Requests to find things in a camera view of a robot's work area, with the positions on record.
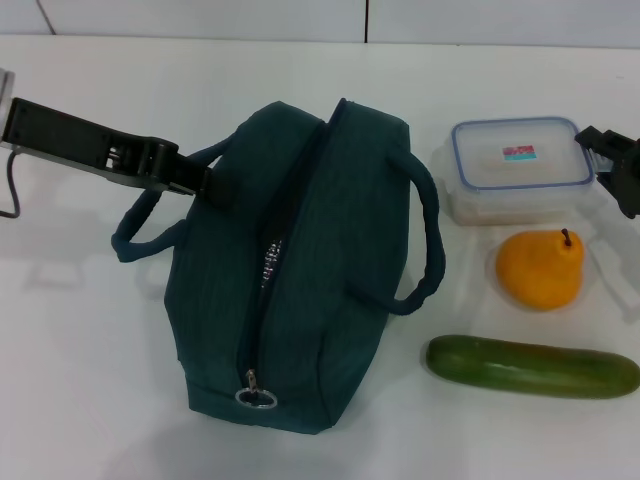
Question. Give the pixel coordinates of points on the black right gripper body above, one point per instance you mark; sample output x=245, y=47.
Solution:
x=631, y=185

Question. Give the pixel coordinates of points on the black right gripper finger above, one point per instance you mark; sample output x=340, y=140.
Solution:
x=607, y=142
x=614, y=183

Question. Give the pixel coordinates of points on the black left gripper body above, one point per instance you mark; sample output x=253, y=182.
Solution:
x=75, y=137

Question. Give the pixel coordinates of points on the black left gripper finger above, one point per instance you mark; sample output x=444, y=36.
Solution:
x=215, y=187

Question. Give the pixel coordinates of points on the clear food container blue seal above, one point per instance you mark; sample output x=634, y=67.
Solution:
x=520, y=160

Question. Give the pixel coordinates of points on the orange pear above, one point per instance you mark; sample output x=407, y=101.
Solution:
x=540, y=272

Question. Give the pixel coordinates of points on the dark teal fabric lunch bag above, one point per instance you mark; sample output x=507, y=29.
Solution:
x=340, y=250

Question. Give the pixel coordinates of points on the green cucumber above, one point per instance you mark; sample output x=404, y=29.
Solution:
x=530, y=367

